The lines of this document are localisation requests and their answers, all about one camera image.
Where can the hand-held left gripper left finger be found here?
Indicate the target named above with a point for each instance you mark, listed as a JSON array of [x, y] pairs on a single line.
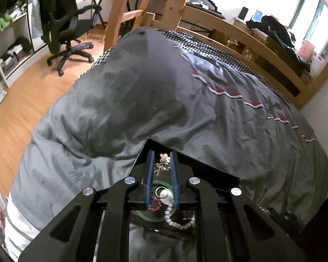
[[149, 180]]

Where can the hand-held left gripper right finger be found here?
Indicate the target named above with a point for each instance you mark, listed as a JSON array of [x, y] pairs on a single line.
[[175, 180]]

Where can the green jade bangle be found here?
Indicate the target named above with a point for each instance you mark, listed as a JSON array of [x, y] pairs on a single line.
[[147, 218]]

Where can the black box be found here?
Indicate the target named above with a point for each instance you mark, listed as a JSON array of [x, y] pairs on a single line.
[[216, 174]]

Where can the grey duvet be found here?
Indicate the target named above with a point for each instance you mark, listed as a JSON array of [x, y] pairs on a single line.
[[125, 101]]

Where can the white striped blanket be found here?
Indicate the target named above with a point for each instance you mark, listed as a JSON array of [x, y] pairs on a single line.
[[16, 223]]

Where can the checked bed sheet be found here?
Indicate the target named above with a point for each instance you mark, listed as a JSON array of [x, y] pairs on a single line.
[[177, 36]]

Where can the wooden ladder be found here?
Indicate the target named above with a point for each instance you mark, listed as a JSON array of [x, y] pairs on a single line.
[[116, 19]]

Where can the black office chair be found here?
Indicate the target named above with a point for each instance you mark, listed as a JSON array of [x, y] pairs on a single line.
[[62, 24]]

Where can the pile of dark clothes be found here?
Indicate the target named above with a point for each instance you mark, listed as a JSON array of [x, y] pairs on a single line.
[[278, 31]]

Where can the black speaker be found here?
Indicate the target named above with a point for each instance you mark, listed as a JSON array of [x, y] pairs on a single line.
[[244, 12]]

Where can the pink box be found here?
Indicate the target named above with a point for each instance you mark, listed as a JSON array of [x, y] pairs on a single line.
[[307, 49]]

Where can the pale blue garment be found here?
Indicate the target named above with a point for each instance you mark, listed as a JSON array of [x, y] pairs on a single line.
[[37, 13]]

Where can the green plush toy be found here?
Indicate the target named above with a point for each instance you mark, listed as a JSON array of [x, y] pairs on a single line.
[[1, 20]]

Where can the wooden bed frame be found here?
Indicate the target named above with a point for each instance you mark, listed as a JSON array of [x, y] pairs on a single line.
[[176, 5]]

